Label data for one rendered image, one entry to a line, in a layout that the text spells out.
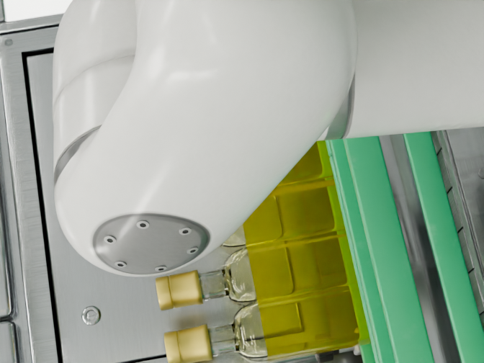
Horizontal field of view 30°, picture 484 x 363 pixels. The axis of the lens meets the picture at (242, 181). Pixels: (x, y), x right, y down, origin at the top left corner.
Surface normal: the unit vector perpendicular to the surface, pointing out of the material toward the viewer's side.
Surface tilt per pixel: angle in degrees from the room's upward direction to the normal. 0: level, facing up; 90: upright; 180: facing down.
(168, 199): 80
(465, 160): 90
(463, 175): 90
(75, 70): 55
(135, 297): 90
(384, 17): 92
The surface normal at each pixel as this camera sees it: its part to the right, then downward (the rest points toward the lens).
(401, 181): 0.01, -0.32
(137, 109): -0.46, 0.50
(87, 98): -0.55, -0.44
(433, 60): 0.10, 0.22
